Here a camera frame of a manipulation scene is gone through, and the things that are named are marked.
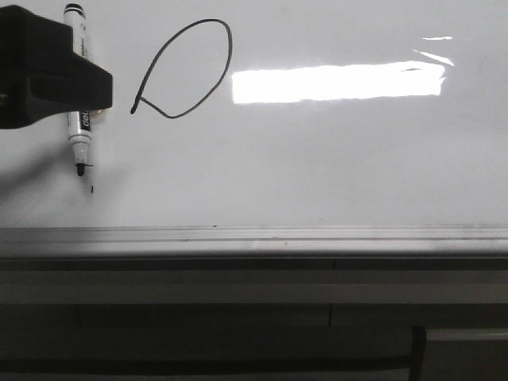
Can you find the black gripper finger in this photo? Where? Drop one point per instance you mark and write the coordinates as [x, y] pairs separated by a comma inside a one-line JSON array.
[[41, 75]]

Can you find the white black whiteboard marker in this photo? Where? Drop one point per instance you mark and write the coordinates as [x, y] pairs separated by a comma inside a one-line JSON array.
[[79, 122]]

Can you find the white whiteboard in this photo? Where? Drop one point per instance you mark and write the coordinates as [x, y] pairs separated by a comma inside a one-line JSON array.
[[279, 113]]

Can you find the aluminium whiteboard tray rail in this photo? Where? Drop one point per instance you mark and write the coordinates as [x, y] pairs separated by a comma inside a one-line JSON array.
[[253, 242]]

